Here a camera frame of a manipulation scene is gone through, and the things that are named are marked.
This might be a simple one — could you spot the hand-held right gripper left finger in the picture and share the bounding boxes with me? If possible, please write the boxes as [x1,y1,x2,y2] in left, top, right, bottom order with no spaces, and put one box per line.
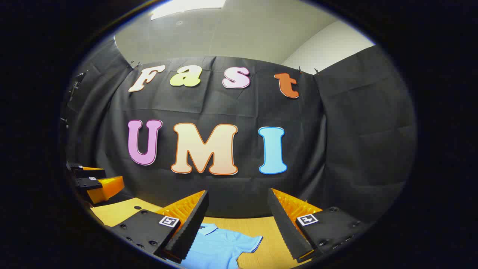
[106,190,209,264]

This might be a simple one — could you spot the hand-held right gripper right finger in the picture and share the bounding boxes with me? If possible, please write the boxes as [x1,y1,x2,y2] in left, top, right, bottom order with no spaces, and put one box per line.
[267,188,374,262]

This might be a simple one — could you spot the light blue T-shirt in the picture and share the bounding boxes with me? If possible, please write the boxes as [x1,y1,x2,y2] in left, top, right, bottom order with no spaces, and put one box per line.
[179,223,264,269]

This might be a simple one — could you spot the black backdrop cloth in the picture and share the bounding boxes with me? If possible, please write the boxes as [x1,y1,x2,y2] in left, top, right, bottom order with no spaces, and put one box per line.
[62,37,417,225]

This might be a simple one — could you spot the black metal stand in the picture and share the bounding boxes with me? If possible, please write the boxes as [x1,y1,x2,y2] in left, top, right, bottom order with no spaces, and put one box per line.
[60,72,87,129]

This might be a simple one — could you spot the ceiling light panel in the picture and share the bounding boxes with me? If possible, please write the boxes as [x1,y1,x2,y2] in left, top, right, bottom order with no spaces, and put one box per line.
[150,0,227,21]

